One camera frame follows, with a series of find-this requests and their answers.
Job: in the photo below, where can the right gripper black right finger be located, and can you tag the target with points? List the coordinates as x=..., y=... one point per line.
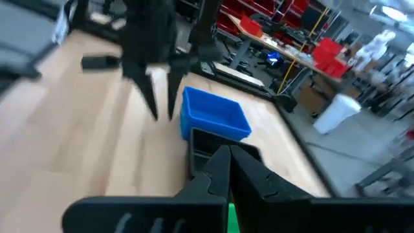
x=275, y=213

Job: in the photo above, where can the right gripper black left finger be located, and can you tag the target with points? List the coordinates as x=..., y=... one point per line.
x=200, y=210

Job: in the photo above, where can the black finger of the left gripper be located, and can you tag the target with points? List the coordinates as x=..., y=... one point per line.
x=145, y=90
x=173, y=94

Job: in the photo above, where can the blue plastic basket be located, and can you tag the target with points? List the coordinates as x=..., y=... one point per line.
x=186, y=129
x=213, y=110

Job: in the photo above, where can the black plastic basket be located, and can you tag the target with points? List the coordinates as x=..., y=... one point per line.
x=191, y=163
x=207, y=145

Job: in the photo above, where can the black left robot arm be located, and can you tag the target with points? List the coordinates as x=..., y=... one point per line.
x=205, y=22

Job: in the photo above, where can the stack of red bins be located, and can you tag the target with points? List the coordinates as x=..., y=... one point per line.
x=330, y=56

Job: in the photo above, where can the red storage bin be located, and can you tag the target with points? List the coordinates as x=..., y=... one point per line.
x=251, y=26

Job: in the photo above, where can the blue round object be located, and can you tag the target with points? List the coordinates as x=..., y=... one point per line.
x=275, y=59

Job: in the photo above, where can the wooden workbench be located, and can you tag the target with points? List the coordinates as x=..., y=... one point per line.
x=278, y=45

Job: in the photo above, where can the white waste bin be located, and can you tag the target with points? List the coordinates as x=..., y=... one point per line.
x=336, y=113

